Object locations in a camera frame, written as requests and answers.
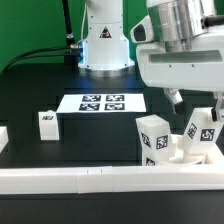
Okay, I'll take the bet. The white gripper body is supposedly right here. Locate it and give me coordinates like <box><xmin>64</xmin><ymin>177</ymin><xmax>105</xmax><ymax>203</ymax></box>
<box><xmin>137</xmin><ymin>33</ymin><xmax>224</xmax><ymax>92</ymax></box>

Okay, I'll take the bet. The white left fence bar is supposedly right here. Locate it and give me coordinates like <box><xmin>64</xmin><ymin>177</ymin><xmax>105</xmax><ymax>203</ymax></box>
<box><xmin>0</xmin><ymin>126</ymin><xmax>8</xmax><ymax>153</ymax></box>

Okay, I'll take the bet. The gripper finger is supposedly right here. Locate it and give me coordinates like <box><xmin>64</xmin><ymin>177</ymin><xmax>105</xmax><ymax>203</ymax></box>
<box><xmin>164</xmin><ymin>88</ymin><xmax>185</xmax><ymax>115</ymax></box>
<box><xmin>211</xmin><ymin>92</ymin><xmax>224</xmax><ymax>122</ymax></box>

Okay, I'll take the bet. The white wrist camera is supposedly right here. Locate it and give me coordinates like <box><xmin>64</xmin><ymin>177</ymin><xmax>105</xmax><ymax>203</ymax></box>
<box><xmin>130</xmin><ymin>15</ymin><xmax>154</xmax><ymax>43</ymax></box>

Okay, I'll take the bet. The white round stool seat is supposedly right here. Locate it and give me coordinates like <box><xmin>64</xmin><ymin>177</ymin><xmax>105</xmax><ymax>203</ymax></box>
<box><xmin>142</xmin><ymin>134</ymin><xmax>214</xmax><ymax>167</ymax></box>

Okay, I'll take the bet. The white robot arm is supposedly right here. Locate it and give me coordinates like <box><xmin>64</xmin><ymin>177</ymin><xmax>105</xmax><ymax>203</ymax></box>
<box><xmin>79</xmin><ymin>0</ymin><xmax>224</xmax><ymax>122</ymax></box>

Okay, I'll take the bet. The white front fence bar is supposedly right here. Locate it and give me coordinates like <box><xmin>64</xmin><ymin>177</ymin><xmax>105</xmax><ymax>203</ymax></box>
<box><xmin>0</xmin><ymin>165</ymin><xmax>224</xmax><ymax>195</ymax></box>

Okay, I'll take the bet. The white marker tag sheet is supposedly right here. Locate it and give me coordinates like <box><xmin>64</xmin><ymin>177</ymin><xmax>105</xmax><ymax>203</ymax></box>
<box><xmin>57</xmin><ymin>93</ymin><xmax>146</xmax><ymax>113</ymax></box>

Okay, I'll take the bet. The black cable bundle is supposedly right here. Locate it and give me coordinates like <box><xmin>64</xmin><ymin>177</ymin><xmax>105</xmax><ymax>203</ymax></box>
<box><xmin>1</xmin><ymin>46</ymin><xmax>83</xmax><ymax>73</ymax></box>

